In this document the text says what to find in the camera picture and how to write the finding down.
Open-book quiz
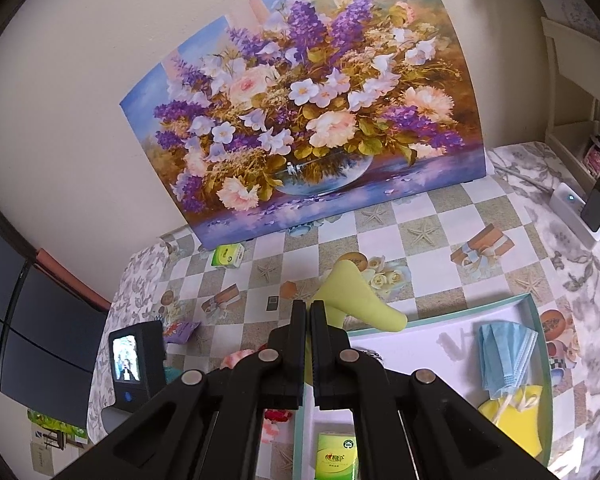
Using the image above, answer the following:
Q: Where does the white tray teal rim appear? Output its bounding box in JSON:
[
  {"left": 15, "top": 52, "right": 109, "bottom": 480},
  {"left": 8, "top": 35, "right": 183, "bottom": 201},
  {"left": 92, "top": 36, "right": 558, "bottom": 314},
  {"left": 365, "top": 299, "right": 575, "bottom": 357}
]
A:
[{"left": 292, "top": 295, "right": 553, "bottom": 479}]

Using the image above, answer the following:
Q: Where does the floral canvas painting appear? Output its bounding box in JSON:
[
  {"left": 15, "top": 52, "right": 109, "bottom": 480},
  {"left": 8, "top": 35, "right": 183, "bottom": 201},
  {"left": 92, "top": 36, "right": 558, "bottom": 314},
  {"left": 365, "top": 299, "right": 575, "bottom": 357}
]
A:
[{"left": 121, "top": 0, "right": 486, "bottom": 249}]

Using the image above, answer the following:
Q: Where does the cream wooden shelf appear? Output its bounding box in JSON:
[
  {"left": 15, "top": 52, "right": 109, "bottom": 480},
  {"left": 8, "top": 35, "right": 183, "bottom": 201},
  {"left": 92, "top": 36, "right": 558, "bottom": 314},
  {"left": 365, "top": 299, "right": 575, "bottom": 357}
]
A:
[{"left": 541, "top": 18, "right": 600, "bottom": 192}]

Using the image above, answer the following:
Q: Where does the checkered printed table mat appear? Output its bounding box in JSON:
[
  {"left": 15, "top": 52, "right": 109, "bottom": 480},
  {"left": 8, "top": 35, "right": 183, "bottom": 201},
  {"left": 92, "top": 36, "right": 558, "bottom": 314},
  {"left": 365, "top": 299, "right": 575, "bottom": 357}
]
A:
[{"left": 150, "top": 176, "right": 586, "bottom": 460}]

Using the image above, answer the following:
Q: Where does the white router box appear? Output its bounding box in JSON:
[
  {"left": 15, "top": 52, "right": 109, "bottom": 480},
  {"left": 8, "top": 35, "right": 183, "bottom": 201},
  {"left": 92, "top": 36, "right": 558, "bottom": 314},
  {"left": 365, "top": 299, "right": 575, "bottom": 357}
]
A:
[{"left": 550, "top": 182, "right": 600, "bottom": 249}]

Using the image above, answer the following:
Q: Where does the lime green cloth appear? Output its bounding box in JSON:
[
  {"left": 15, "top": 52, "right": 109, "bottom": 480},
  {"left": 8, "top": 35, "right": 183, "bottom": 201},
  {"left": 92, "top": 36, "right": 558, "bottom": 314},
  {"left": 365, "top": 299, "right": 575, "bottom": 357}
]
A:
[{"left": 304, "top": 259, "right": 410, "bottom": 386}]

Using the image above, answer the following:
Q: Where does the green tissue pack in tray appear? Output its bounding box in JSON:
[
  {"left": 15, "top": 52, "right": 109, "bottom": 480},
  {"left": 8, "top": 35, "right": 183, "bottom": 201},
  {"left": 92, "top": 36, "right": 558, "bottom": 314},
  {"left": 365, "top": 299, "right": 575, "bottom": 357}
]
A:
[{"left": 315, "top": 432, "right": 358, "bottom": 480}]

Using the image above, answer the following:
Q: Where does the grey floral tablecloth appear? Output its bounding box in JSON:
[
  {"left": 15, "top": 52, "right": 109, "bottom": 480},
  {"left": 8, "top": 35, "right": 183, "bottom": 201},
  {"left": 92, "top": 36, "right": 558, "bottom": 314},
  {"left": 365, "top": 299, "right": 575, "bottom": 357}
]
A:
[{"left": 105, "top": 142, "right": 600, "bottom": 479}]

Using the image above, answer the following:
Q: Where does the green tissue pack by painting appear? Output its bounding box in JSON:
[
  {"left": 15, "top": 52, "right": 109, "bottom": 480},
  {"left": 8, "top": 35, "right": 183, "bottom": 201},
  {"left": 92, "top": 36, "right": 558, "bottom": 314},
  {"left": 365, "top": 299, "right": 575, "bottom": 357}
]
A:
[{"left": 211, "top": 243, "right": 245, "bottom": 269}]

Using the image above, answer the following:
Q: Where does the purple cloth pouch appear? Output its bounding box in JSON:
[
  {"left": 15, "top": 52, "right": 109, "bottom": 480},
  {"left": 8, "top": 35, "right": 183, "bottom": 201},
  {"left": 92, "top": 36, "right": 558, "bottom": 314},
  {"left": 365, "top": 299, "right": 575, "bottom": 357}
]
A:
[{"left": 163, "top": 321, "right": 200, "bottom": 344}]

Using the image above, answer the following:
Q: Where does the yellow sponge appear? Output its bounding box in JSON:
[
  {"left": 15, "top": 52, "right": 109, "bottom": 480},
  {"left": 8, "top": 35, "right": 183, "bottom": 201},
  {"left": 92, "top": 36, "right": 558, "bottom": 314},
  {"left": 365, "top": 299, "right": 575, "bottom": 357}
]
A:
[{"left": 478, "top": 385, "right": 543, "bottom": 457}]

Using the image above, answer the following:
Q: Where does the pink floral fabric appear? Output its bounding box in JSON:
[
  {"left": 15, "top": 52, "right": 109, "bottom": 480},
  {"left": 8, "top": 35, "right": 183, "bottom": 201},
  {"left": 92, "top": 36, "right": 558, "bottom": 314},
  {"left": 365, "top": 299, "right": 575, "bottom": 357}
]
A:
[{"left": 220, "top": 343, "right": 292, "bottom": 444}]

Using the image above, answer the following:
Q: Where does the light blue face mask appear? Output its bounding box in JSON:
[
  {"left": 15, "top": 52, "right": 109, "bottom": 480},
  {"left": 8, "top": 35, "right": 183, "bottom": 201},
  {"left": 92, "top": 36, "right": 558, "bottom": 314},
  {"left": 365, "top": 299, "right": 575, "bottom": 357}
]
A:
[{"left": 477, "top": 321, "right": 539, "bottom": 400}]

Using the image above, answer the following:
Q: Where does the teal felt pouch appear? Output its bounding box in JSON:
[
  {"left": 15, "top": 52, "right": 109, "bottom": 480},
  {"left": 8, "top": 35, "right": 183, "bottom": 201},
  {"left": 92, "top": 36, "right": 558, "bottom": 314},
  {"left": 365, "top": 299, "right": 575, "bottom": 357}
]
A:
[{"left": 164, "top": 366, "right": 182, "bottom": 384}]

